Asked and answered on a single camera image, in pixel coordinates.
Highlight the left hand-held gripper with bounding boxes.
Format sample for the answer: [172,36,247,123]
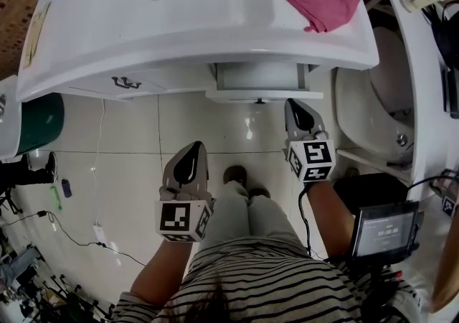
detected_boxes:
[155,141,217,243]

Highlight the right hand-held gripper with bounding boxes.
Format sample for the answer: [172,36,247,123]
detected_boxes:
[284,98,336,184]

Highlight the white drawer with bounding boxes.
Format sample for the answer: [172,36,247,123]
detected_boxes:
[205,62,324,105]

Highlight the person's left forearm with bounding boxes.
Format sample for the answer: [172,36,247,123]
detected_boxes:
[130,237,199,307]

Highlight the person's right forearm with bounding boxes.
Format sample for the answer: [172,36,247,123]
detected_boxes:
[306,179,360,262]

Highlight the white sink cabinet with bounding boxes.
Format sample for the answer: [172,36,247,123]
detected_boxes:
[67,62,218,103]

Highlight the white ceramic sink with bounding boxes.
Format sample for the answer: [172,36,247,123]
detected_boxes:
[16,0,381,102]

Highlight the brown shoe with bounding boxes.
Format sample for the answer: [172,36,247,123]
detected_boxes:
[247,187,272,200]
[222,165,248,186]

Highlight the grey trousers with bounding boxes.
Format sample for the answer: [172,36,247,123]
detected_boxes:
[202,179,306,254]

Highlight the white toilet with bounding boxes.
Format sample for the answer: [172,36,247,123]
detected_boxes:
[334,25,419,172]

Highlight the white power adapter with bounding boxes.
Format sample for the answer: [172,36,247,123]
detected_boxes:
[93,223,108,246]

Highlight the black monitor screen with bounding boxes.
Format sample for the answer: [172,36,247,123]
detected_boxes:
[350,200,421,258]

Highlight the striped shirt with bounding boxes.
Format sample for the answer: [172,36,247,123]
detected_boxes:
[109,237,417,323]

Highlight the green bottle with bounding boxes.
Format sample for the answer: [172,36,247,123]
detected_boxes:
[49,186,63,212]

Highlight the white side counter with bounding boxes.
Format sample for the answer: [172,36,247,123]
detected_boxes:
[372,0,459,207]

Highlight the black flat device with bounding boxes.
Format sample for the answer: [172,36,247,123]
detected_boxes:
[441,66,459,120]

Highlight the green bin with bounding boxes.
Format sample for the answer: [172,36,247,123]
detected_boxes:
[16,93,66,156]

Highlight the black bag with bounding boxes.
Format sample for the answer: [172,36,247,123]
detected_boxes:
[421,0,459,71]

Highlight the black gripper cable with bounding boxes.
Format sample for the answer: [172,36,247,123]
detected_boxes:
[298,184,326,261]

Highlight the black floor cable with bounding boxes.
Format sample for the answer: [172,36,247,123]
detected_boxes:
[0,209,147,267]

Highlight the black cabinet handle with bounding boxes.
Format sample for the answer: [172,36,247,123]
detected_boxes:
[111,76,143,90]

